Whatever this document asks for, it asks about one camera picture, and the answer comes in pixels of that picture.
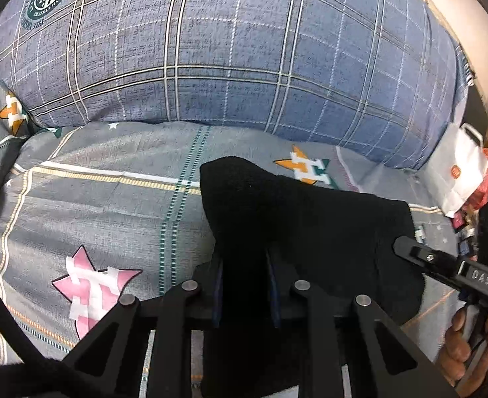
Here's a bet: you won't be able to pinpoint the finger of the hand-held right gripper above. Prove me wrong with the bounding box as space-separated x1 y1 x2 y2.
393 235 464 287

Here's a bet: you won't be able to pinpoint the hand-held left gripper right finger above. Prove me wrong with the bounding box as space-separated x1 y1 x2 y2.
264 246 460 398

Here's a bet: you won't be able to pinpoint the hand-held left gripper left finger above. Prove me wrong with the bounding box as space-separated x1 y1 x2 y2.
61 253 224 398

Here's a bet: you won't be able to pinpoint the black pants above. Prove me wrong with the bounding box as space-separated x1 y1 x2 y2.
199 156 426 398

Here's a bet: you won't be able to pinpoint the person's right hand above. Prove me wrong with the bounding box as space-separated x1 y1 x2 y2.
437 304 488 386

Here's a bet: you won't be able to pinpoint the small dark blue box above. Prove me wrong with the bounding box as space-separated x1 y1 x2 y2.
457 232 477 258

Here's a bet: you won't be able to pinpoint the red plastic bag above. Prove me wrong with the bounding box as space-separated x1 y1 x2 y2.
465 166 488 212

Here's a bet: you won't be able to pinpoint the white paper bag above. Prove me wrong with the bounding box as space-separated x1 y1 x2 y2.
428 123 488 218

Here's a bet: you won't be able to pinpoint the grey star-print bed sheet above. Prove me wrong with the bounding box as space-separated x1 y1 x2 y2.
0 122 466 398

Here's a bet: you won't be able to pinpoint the blue plaid quilt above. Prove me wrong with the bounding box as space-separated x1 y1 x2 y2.
0 0 470 170

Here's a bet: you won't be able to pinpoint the thick black cable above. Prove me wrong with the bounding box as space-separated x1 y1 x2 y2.
0 253 116 398

